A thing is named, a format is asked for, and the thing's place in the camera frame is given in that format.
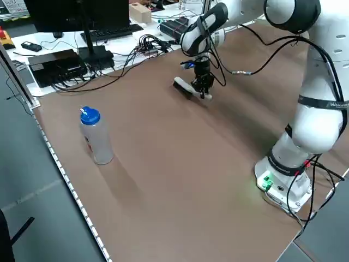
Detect white hand brush black bristles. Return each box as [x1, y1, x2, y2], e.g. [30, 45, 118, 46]
[173, 76, 214, 103]

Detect black usb hub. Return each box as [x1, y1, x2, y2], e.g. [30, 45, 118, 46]
[136, 33, 175, 58]

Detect clear acrylic panel stand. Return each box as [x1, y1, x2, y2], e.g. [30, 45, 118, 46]
[0, 43, 41, 110]

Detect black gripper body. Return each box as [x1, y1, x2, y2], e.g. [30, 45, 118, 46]
[194, 61, 212, 79]

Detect black keyboard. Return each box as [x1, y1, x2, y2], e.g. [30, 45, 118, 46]
[80, 23, 145, 43]

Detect black monitor with stand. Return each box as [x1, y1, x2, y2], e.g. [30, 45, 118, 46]
[23, 0, 130, 70]

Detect wooden block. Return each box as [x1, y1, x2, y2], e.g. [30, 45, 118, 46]
[128, 3, 152, 25]

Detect clear bottle blue lid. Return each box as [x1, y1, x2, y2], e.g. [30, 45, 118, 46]
[79, 106, 115, 165]

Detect flat black device box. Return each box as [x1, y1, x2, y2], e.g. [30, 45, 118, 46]
[27, 49, 89, 89]

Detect black arm base cable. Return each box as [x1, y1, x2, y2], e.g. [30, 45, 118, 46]
[280, 156, 345, 229]

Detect black finned power supply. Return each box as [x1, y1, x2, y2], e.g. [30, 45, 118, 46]
[159, 16, 193, 42]

